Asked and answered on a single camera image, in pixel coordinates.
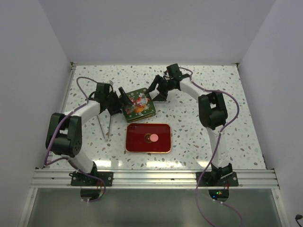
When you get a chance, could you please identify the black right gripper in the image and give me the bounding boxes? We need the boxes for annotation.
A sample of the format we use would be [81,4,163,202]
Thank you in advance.
[145,75,174,102]

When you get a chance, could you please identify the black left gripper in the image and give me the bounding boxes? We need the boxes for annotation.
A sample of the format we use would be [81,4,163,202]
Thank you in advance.
[105,87,133,115]

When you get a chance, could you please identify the green tin lid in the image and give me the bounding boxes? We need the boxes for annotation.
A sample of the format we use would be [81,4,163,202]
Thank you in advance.
[123,87,156,123]

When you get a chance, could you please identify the steel serving tongs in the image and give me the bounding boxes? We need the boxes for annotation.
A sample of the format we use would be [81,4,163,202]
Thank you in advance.
[97,115,112,141]

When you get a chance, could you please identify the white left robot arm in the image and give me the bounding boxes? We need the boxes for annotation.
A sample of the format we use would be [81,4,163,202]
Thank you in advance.
[44,83,133,186]

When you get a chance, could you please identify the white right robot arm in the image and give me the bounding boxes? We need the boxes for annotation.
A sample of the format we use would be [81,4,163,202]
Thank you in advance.
[145,64,232,186]

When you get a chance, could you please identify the red lacquer tray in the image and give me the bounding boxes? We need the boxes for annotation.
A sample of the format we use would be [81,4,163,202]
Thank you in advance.
[125,123,171,154]

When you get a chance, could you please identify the pink sandwich cookie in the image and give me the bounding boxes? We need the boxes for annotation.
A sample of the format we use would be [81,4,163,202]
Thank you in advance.
[150,134,159,142]

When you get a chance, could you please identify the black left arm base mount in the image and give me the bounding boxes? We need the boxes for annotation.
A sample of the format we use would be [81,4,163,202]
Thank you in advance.
[69,167,114,187]

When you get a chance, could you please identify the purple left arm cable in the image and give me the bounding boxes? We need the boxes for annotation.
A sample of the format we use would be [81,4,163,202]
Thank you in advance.
[44,77,106,203]

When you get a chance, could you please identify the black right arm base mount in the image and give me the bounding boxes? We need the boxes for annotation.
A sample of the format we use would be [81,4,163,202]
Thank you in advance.
[196,163,239,187]

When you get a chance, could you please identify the aluminium frame rail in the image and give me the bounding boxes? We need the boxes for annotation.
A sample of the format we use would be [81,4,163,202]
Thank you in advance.
[30,169,279,189]

